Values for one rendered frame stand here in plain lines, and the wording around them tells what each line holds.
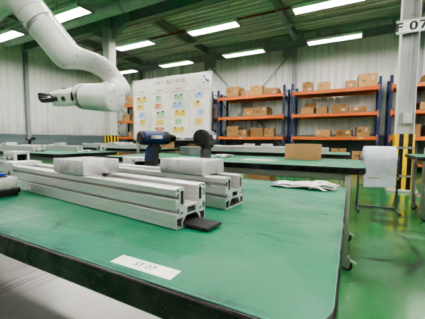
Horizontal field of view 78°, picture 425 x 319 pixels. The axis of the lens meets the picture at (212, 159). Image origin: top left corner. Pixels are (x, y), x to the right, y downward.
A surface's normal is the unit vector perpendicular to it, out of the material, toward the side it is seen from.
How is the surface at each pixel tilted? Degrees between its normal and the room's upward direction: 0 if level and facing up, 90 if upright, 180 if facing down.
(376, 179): 93
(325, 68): 90
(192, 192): 90
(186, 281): 0
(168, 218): 90
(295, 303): 0
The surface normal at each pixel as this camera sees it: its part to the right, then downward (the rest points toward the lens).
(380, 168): -0.40, 0.29
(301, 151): -0.54, 0.04
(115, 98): 0.88, 0.14
